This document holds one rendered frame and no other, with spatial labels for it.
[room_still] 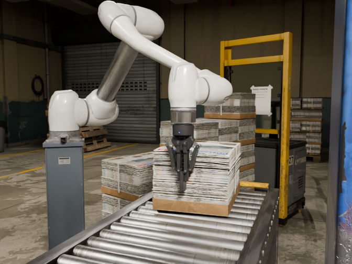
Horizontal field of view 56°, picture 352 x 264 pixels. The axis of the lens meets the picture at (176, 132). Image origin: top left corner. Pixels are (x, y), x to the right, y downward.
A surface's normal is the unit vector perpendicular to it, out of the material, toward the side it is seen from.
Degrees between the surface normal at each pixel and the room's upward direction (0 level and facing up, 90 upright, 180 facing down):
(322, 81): 90
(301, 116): 89
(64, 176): 90
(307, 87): 90
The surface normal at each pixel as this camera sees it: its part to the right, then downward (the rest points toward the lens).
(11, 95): 0.93, 0.04
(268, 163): -0.66, 0.07
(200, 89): 0.73, 0.10
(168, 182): -0.29, 0.09
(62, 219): 0.26, 0.08
